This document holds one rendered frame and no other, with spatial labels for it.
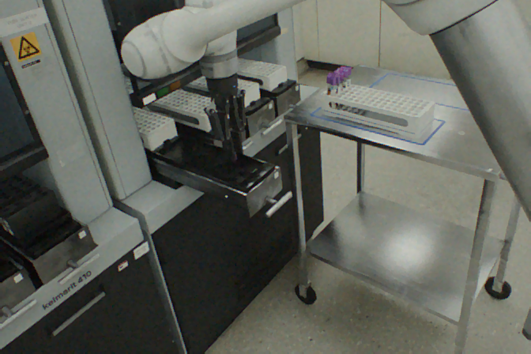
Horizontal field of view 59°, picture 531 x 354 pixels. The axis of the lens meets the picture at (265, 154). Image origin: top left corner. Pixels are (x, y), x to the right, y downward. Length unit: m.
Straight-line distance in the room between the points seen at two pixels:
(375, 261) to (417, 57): 2.02
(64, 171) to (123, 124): 0.19
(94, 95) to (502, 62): 0.87
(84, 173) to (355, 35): 2.68
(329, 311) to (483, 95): 1.38
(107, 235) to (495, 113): 0.90
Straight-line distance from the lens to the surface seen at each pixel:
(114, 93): 1.19
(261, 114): 1.48
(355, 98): 1.32
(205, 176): 1.18
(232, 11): 0.85
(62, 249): 1.12
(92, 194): 1.23
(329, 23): 3.64
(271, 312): 1.88
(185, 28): 0.89
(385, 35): 3.45
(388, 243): 1.73
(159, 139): 1.33
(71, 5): 1.11
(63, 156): 1.15
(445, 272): 1.66
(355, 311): 1.88
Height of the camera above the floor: 1.45
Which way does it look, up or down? 32 degrees down
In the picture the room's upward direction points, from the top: 7 degrees counter-clockwise
